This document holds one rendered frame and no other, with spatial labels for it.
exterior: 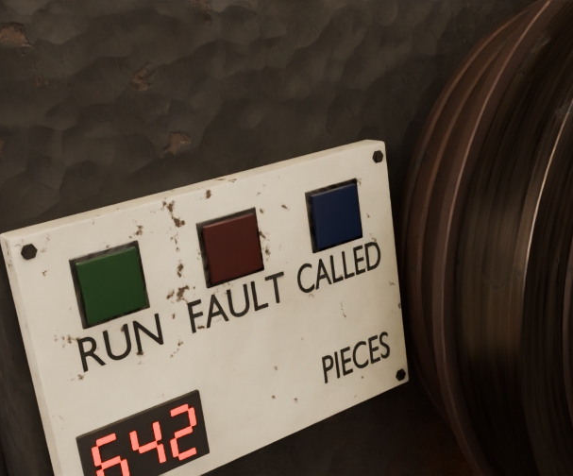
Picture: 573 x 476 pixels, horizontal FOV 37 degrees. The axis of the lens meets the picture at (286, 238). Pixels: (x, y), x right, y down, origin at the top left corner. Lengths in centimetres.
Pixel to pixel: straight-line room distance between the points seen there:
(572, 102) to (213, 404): 28
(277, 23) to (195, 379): 23
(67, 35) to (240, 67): 11
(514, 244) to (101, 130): 25
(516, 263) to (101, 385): 25
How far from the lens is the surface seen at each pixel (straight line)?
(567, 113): 52
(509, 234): 53
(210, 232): 52
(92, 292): 49
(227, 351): 55
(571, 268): 53
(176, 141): 53
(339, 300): 59
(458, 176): 55
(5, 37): 49
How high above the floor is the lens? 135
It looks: 16 degrees down
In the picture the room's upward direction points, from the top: 8 degrees counter-clockwise
